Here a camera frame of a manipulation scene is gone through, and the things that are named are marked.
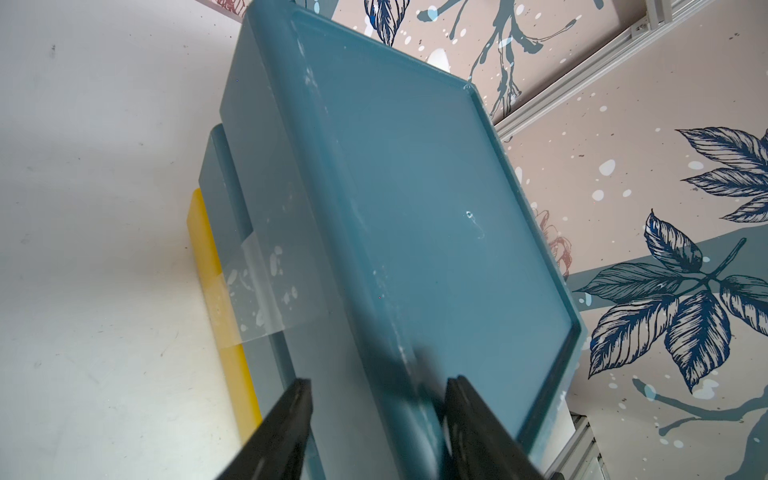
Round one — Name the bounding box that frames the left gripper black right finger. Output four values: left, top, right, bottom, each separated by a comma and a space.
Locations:
445, 376, 543, 480

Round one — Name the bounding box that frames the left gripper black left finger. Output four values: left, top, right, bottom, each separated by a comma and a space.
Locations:
217, 378, 313, 480

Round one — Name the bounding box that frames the teal drawer cabinet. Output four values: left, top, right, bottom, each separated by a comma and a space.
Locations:
199, 1, 584, 479

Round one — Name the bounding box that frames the yellow board under cabinet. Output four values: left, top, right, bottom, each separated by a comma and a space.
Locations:
186, 188, 262, 443

